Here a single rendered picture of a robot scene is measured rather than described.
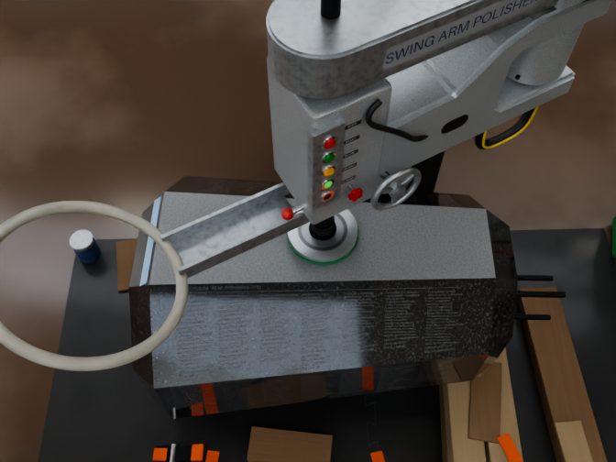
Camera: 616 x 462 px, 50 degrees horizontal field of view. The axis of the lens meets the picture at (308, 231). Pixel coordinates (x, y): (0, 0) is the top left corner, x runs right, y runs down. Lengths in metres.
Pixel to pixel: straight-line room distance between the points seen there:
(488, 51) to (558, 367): 1.53
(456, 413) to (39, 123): 2.46
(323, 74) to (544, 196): 2.15
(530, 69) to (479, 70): 0.26
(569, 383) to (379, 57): 1.80
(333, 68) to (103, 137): 2.32
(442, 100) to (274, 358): 0.93
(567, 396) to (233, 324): 1.39
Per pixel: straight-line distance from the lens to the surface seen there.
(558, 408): 2.77
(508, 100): 1.90
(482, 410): 2.55
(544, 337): 2.86
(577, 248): 3.21
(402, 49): 1.38
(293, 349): 2.05
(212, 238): 1.77
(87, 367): 1.52
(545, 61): 1.88
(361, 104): 1.43
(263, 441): 2.53
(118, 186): 3.30
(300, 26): 1.35
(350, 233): 1.99
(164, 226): 2.12
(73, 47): 4.01
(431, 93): 1.65
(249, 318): 2.02
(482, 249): 2.10
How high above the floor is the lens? 2.59
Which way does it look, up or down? 59 degrees down
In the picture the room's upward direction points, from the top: straight up
